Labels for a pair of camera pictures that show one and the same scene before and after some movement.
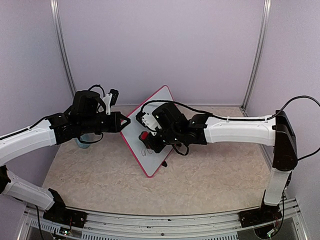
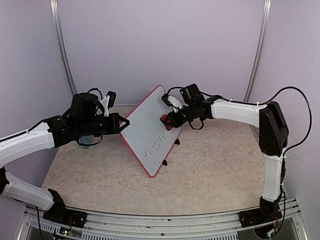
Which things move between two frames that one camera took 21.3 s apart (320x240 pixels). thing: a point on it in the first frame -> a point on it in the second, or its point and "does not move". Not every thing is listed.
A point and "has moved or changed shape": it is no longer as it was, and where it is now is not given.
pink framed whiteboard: (149, 161) does not move
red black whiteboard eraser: (144, 136) has moved or changed shape
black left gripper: (116, 126) does not move
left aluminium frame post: (54, 6) does not move
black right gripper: (156, 146) -> (177, 123)
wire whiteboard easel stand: (164, 164) does not move
